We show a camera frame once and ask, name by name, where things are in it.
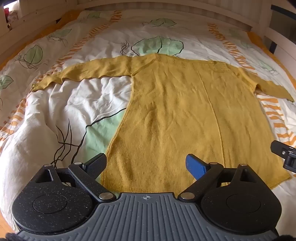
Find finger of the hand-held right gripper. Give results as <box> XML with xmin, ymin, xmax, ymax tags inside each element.
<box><xmin>270</xmin><ymin>140</ymin><xmax>296</xmax><ymax>158</ymax></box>

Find yellow knit sweater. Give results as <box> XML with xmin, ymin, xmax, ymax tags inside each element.
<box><xmin>31</xmin><ymin>53</ymin><xmax>295</xmax><ymax>189</ymax></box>

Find white wooden bed frame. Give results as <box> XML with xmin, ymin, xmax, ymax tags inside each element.
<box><xmin>0</xmin><ymin>0</ymin><xmax>296</xmax><ymax>70</ymax></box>

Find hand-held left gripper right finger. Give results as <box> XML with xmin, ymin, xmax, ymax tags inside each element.
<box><xmin>178</xmin><ymin>153</ymin><xmax>257</xmax><ymax>202</ymax></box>

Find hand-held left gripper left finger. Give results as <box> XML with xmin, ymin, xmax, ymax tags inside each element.
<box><xmin>35</xmin><ymin>152</ymin><xmax>117</xmax><ymax>202</ymax></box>

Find dark blue frame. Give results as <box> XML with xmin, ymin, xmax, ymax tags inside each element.
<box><xmin>269</xmin><ymin>5</ymin><xmax>296</xmax><ymax>55</ymax></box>

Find white leaf-print duvet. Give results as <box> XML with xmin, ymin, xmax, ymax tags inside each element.
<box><xmin>0</xmin><ymin>9</ymin><xmax>296</xmax><ymax>209</ymax></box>

